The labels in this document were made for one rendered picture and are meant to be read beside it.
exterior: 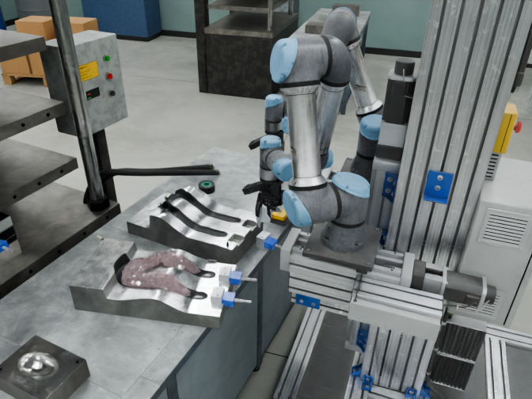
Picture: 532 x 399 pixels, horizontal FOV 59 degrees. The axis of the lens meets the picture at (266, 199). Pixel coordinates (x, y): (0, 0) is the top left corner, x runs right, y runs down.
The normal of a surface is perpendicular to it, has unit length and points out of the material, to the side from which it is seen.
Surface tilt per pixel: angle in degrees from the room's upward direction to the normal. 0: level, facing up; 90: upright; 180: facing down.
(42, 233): 0
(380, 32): 90
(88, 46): 90
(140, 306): 90
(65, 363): 0
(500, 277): 90
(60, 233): 0
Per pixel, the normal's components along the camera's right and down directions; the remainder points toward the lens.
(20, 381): 0.02, -0.85
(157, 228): -0.44, 0.47
